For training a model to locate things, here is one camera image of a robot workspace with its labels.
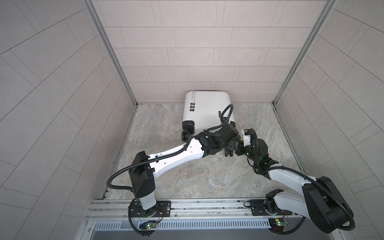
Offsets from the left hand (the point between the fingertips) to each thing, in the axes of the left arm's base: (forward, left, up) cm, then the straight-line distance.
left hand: (237, 140), depth 73 cm
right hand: (+6, 0, -11) cm, 13 cm away
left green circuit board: (-33, +41, -15) cm, 55 cm away
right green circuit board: (-32, -18, -19) cm, 42 cm away
